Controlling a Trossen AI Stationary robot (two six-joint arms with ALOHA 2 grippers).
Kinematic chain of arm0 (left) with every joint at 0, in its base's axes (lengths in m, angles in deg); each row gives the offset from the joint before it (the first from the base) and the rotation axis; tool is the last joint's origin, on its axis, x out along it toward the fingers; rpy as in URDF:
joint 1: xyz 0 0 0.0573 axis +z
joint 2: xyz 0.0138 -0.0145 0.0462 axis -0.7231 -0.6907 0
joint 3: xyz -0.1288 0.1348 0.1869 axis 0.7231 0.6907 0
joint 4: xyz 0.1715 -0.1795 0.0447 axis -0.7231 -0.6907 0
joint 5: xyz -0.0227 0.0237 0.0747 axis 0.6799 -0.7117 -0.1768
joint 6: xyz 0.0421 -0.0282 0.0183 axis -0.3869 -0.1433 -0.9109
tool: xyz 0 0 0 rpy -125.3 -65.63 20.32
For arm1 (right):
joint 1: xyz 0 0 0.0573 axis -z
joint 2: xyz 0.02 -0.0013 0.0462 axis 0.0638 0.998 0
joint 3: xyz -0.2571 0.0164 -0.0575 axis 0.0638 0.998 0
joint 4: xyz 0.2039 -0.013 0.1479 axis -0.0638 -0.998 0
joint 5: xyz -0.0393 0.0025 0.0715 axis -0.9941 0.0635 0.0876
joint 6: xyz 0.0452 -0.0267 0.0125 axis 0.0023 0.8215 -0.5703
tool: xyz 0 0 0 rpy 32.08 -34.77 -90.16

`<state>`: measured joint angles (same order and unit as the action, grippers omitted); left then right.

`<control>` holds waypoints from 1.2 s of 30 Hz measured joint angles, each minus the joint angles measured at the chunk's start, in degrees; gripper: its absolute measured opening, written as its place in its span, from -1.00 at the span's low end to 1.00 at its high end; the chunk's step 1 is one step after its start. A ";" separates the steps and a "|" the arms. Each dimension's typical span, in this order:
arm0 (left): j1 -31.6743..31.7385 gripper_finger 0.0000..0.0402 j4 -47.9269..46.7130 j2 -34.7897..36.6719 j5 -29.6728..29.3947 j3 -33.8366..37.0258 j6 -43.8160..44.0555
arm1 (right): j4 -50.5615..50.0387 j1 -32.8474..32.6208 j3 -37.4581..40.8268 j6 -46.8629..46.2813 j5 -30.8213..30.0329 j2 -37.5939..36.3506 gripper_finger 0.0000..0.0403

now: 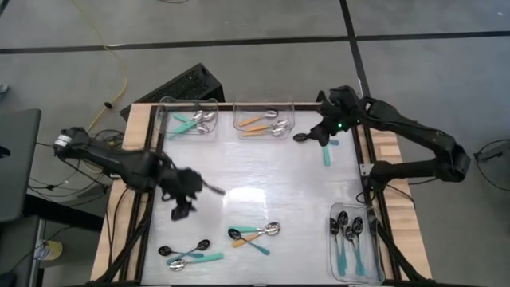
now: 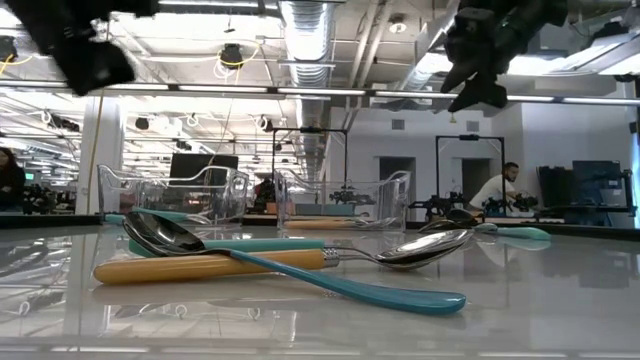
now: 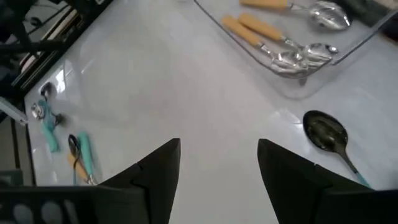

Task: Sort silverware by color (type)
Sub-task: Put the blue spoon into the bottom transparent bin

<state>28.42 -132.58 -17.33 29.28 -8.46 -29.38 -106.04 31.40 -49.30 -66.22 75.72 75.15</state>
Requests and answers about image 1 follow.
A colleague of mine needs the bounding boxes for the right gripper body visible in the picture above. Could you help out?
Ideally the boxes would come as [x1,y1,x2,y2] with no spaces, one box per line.
[317,85,366,136]

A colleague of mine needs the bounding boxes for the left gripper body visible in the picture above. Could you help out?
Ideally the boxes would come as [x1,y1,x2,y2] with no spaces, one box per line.
[157,165,205,202]

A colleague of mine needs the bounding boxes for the orange-handled silver spoon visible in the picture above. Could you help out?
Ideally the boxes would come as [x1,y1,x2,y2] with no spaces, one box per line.
[240,126,286,138]
[231,225,280,250]
[237,109,280,128]
[242,118,290,133]

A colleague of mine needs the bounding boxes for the clear plastic bin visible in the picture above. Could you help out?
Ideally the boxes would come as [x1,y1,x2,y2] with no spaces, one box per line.
[158,95,219,144]
[232,94,296,140]
[328,202,387,286]

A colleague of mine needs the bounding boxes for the black perforated crate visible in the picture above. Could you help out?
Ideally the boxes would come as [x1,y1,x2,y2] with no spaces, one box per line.
[119,62,226,122]

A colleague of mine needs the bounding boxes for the yellow round disc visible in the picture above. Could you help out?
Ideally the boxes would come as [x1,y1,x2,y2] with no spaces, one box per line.
[34,238,64,262]

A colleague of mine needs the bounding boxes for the black monitor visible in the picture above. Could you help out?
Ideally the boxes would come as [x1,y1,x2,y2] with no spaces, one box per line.
[0,108,42,223]

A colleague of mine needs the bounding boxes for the yellow cable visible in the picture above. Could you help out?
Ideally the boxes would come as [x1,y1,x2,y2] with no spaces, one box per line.
[70,0,128,136]

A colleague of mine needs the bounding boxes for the black floor cables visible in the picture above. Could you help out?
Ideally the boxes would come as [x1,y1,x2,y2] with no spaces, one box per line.
[27,129,128,208]

